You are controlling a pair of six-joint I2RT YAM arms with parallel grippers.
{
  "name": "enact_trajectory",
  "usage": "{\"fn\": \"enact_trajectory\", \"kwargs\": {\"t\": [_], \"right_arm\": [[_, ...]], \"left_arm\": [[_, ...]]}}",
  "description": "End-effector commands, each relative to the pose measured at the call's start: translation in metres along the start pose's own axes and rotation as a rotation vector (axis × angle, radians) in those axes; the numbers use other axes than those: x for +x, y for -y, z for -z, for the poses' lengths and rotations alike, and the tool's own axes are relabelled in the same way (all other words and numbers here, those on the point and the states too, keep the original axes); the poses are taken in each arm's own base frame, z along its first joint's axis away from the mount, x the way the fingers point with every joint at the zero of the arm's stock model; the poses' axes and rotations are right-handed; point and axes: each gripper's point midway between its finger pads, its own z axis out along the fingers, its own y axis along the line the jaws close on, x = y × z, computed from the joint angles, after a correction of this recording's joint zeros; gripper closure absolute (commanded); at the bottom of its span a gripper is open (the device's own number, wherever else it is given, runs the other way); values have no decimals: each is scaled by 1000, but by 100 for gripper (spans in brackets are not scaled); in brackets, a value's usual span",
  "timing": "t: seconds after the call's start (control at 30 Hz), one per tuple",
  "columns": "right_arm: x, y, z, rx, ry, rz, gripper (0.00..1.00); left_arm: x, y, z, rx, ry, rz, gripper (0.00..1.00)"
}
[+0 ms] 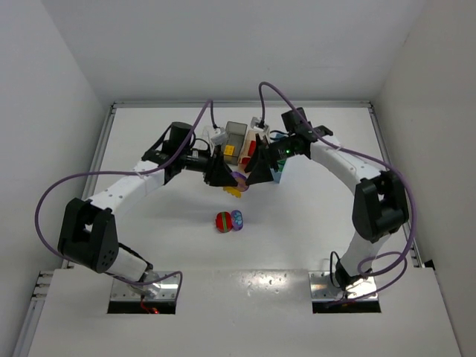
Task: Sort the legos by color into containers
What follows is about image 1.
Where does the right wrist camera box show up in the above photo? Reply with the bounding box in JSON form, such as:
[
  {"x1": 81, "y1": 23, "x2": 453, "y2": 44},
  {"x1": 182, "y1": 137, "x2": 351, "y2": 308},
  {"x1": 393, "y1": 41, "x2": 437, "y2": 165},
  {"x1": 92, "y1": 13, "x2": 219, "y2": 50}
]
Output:
[{"x1": 250, "y1": 117, "x2": 270, "y2": 135}]

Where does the purple flower print lego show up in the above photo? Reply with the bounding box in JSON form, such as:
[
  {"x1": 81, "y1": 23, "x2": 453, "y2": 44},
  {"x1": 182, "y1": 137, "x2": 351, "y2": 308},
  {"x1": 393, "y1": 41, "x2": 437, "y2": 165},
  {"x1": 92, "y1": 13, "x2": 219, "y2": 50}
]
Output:
[{"x1": 231, "y1": 210, "x2": 244, "y2": 231}]

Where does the metal base plate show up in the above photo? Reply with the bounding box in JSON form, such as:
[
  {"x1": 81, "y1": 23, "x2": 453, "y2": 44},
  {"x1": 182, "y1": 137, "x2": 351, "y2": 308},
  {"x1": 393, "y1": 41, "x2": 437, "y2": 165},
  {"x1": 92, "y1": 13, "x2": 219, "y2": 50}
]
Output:
[
  {"x1": 309, "y1": 271, "x2": 379, "y2": 303},
  {"x1": 110, "y1": 271, "x2": 181, "y2": 302}
]

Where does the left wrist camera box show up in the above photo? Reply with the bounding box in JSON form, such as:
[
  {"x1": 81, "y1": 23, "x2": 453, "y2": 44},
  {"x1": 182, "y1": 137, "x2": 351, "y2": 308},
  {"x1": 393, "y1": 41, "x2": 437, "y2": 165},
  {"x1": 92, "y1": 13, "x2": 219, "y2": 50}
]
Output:
[{"x1": 210, "y1": 127, "x2": 228, "y2": 146}]

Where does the clear plastic container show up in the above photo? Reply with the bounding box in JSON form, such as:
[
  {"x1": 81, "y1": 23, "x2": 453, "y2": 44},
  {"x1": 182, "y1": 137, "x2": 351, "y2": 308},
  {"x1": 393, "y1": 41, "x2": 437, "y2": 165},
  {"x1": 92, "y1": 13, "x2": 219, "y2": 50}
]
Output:
[{"x1": 200, "y1": 126, "x2": 214, "y2": 142}]

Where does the blue plastic container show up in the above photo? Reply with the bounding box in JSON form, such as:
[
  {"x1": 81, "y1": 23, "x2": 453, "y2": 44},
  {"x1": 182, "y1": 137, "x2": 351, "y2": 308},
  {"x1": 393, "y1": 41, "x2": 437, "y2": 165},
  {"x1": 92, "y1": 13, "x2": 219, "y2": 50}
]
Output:
[{"x1": 271, "y1": 159, "x2": 286, "y2": 184}]

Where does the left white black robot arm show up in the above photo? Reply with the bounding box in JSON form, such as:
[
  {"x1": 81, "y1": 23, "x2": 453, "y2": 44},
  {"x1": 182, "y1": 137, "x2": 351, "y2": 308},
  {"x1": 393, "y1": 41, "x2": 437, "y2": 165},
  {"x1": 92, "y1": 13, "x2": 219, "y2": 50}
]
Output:
[{"x1": 57, "y1": 122, "x2": 237, "y2": 284}]

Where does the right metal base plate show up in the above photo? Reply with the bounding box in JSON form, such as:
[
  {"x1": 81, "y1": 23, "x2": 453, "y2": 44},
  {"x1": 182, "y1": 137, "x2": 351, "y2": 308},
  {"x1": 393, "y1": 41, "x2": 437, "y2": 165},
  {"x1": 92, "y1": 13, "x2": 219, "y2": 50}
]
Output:
[{"x1": 309, "y1": 271, "x2": 379, "y2": 303}]

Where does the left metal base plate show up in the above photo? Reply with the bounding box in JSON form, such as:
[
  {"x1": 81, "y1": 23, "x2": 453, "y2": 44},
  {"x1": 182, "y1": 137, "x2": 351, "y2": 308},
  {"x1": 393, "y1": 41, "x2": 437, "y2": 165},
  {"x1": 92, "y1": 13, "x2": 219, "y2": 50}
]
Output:
[{"x1": 110, "y1": 271, "x2": 181, "y2": 302}]

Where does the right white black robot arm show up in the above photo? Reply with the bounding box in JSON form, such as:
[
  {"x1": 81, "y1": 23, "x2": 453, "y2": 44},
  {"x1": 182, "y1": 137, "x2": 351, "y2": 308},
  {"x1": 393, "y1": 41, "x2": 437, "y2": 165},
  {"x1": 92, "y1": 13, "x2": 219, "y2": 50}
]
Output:
[{"x1": 245, "y1": 107, "x2": 409, "y2": 289}]

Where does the smoky grey plastic container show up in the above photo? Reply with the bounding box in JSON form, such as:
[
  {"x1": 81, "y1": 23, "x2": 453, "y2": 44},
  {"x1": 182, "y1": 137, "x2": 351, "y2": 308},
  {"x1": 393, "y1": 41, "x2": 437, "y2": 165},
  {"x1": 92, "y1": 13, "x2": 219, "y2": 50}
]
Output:
[{"x1": 222, "y1": 121, "x2": 248, "y2": 166}]

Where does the yellow curved lego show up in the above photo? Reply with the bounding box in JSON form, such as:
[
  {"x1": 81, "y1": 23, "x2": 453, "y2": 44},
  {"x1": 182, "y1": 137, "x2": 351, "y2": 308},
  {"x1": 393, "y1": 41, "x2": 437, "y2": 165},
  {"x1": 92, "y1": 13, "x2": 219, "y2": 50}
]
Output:
[{"x1": 222, "y1": 187, "x2": 242, "y2": 198}]

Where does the orange translucent plastic container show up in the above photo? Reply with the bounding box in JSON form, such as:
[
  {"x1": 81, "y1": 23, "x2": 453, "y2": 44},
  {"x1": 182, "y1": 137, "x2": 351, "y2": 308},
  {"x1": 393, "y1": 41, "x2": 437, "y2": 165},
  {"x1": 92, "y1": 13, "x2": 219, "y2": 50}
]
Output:
[{"x1": 238, "y1": 129, "x2": 268, "y2": 173}]

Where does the yellow orange bird lego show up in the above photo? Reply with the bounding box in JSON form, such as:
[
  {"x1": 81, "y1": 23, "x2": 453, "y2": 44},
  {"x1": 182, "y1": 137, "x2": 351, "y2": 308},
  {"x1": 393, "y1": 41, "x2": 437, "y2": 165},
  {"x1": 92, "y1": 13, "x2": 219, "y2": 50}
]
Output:
[{"x1": 224, "y1": 145, "x2": 234, "y2": 156}]

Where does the purple striped oval lego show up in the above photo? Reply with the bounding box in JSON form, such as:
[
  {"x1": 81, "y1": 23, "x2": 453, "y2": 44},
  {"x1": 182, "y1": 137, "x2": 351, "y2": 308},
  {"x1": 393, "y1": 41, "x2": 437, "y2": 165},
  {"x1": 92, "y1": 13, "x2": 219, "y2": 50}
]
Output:
[{"x1": 231, "y1": 171, "x2": 248, "y2": 192}]

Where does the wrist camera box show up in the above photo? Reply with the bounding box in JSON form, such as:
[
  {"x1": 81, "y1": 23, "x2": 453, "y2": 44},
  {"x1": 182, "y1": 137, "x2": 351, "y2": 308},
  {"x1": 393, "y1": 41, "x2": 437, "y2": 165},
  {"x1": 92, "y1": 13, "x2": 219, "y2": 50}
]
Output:
[
  {"x1": 210, "y1": 127, "x2": 228, "y2": 146},
  {"x1": 250, "y1": 117, "x2": 270, "y2": 135}
]

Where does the red base lego brick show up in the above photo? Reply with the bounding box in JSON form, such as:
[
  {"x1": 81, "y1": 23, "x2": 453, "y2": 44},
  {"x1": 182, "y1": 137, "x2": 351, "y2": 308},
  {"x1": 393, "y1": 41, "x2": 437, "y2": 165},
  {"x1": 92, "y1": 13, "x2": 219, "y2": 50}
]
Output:
[{"x1": 248, "y1": 141, "x2": 257, "y2": 157}]

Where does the red round striped lego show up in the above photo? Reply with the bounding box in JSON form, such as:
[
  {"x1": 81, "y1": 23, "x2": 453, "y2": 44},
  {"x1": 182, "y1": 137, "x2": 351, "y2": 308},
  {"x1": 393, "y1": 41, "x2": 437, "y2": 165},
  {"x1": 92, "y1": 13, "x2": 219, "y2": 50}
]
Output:
[{"x1": 215, "y1": 211, "x2": 233, "y2": 233}]

